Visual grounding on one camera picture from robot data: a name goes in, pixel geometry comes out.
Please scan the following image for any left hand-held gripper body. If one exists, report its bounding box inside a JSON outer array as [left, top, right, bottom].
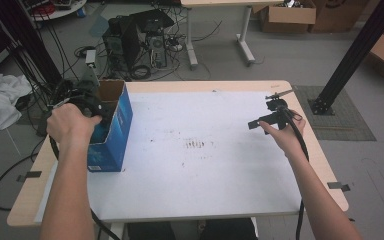
[[64, 94, 114, 126]]

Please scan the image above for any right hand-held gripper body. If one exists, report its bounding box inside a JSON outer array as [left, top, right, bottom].
[[248, 98, 298, 132]]

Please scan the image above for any blue cardboard box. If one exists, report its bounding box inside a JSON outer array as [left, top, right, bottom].
[[87, 79, 134, 173]]

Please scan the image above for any person's right hand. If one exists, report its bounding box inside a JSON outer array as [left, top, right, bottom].
[[258, 111, 308, 158]]

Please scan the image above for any person's left hand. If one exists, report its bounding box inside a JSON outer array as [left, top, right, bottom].
[[46, 103, 103, 153]]

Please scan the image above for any light wooden table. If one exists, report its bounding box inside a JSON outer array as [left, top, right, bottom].
[[6, 79, 350, 228]]

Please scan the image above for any white-legged desk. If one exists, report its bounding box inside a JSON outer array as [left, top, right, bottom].
[[179, 0, 285, 71]]

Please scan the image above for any grey floor mat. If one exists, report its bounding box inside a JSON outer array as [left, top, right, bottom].
[[293, 84, 378, 142]]

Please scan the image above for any black computer tower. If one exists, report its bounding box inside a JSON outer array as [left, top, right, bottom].
[[101, 15, 142, 74]]

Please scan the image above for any black metal stand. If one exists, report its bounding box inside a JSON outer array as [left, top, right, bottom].
[[309, 0, 384, 116]]

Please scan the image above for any black tape strip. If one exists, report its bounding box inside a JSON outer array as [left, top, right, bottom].
[[16, 170, 43, 184], [326, 181, 351, 193]]

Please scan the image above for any white crumpled cloth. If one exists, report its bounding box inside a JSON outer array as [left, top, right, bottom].
[[0, 73, 33, 134]]

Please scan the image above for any white table mat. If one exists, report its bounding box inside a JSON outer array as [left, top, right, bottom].
[[34, 90, 303, 224]]

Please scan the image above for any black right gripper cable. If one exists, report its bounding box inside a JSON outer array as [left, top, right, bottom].
[[279, 105, 310, 240]]

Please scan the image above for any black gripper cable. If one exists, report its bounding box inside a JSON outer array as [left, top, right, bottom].
[[279, 105, 310, 240], [48, 134, 122, 240]]

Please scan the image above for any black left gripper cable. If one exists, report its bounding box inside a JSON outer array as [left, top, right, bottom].
[[48, 134, 122, 240]]

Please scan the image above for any black floor cable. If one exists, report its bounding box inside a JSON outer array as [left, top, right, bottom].
[[0, 151, 48, 212]]

